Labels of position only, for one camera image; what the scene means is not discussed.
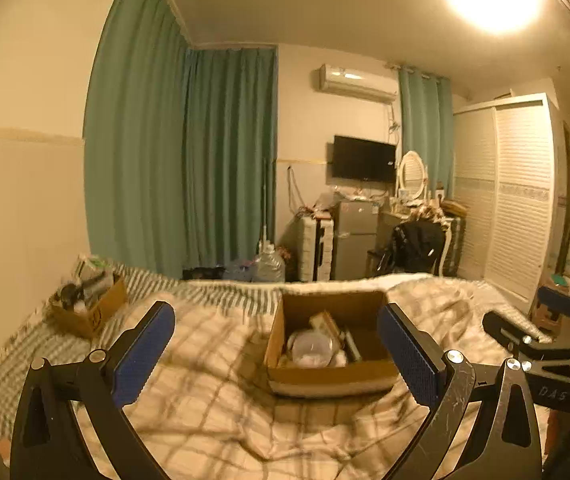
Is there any medicine box red white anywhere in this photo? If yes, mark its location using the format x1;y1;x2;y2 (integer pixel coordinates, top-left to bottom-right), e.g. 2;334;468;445
309;311;343;349

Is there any clear plastic jar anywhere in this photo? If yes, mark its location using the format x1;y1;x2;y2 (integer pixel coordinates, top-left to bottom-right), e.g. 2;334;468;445
288;330;337;368

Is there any wide tape roll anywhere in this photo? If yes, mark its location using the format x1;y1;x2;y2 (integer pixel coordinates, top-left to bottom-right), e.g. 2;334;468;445
284;330;363;367

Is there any green checked bed sheet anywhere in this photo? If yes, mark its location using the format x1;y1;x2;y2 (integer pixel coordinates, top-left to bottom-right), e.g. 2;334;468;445
0;263;512;441

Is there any black jacket on chair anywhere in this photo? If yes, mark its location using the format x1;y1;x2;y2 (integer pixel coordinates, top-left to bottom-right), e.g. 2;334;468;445
373;220;447;275

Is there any small SF cardboard box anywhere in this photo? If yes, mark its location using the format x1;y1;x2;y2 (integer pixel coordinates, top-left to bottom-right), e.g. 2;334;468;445
47;274;128;339

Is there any white louvered wardrobe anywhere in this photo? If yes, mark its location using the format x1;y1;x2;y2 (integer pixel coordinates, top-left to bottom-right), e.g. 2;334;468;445
452;93;565;312

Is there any white oval vanity mirror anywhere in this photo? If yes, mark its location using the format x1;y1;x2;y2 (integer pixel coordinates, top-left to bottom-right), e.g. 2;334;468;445
397;151;428;205

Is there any large open cardboard box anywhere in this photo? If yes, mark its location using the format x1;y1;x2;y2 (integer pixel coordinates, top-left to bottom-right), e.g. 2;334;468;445
263;290;399;399

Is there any grey mini fridge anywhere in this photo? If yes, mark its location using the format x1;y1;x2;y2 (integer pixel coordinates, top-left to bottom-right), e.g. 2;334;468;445
333;200;377;281

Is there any white suitcase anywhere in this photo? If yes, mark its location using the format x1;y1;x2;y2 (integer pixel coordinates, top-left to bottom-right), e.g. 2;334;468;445
297;211;334;283

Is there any green curtain right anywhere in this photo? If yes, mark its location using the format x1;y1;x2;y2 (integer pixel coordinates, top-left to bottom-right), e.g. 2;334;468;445
398;66;454;193

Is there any green curtain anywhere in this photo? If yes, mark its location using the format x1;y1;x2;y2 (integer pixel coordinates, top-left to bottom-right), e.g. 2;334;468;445
398;66;454;193
83;0;279;278

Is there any plaid beige blanket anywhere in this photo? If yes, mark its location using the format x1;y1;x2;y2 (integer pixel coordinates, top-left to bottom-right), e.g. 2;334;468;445
71;274;551;480

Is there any large water bottle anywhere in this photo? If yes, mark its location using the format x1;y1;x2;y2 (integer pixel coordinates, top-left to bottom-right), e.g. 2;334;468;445
253;242;285;283

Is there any white air conditioner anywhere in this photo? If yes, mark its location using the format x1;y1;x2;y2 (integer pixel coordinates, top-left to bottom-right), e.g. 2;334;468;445
319;64;398;104

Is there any green curtain left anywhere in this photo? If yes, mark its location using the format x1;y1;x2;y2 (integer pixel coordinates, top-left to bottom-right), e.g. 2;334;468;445
83;0;279;278

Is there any black wall television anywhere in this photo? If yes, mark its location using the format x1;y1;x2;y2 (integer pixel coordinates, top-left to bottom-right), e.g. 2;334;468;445
331;136;396;184

